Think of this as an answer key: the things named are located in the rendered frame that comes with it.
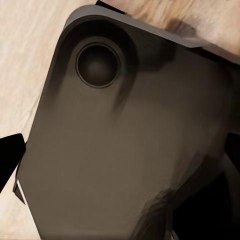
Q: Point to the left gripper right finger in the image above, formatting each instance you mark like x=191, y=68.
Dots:
x=232, y=149

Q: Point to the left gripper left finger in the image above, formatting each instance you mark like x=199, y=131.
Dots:
x=12, y=149

